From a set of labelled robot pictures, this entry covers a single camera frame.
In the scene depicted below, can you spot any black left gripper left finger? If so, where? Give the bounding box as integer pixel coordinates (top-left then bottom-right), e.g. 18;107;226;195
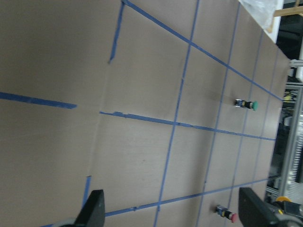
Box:
73;190;105;227

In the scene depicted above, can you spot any brown paper table mat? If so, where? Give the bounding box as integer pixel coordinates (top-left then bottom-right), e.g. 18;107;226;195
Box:
0;0;288;227

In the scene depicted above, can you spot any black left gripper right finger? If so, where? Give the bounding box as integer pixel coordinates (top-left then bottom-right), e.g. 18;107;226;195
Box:
238;187;279;227

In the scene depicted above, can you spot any red push button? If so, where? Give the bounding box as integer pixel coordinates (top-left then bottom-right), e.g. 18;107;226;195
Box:
215;205;238;223

